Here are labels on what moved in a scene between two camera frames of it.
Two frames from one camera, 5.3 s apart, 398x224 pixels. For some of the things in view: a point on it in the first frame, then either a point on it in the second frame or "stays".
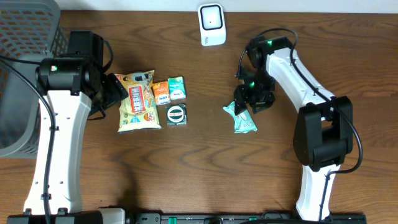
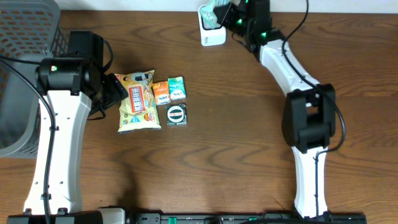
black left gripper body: (111, 93) stays
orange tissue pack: (161, 93) stays
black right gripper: (240, 98) → (222, 18)
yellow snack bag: (138, 109) stays
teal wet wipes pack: (243, 122) → (208, 18)
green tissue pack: (176, 88) stays
